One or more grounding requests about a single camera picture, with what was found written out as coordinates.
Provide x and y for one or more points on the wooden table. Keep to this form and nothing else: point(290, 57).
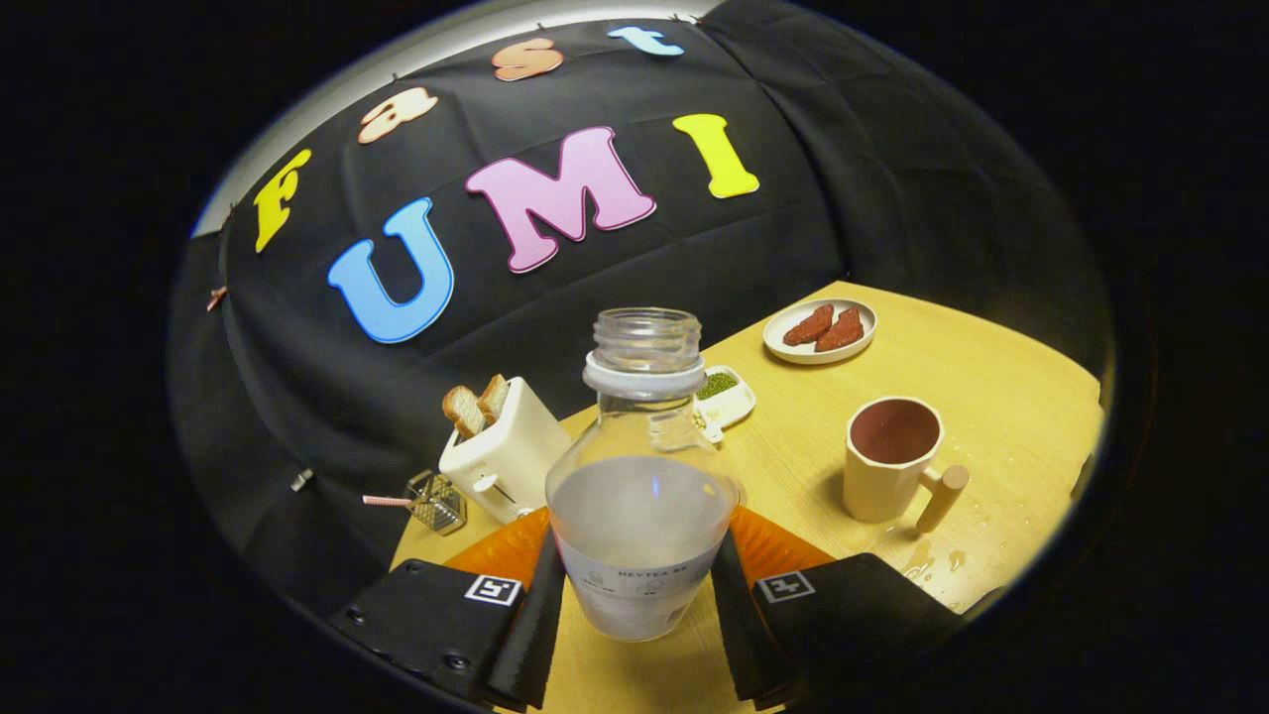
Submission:
point(793, 466)

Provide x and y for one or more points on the toast slice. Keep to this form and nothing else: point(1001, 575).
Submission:
point(493, 397)
point(461, 409)

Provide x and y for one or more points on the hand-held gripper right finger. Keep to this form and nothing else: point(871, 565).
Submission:
point(739, 635)

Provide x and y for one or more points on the red meat piece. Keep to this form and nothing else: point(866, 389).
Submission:
point(810, 324)
point(841, 330)

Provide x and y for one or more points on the white oval plate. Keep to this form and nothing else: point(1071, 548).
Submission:
point(783, 349)

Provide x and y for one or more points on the small metal clip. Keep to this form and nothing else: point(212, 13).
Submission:
point(300, 480)

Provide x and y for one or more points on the white toaster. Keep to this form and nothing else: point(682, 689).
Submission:
point(506, 456)

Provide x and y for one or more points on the small copper clip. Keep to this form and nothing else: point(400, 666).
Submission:
point(216, 297)

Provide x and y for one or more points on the clear juice bottle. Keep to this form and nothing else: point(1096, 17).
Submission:
point(639, 516)

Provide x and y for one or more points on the pink striped straw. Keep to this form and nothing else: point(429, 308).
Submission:
point(387, 500)

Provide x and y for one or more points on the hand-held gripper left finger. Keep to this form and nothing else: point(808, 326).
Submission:
point(535, 635)

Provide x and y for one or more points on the white divided bean dish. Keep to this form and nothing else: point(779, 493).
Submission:
point(734, 404)

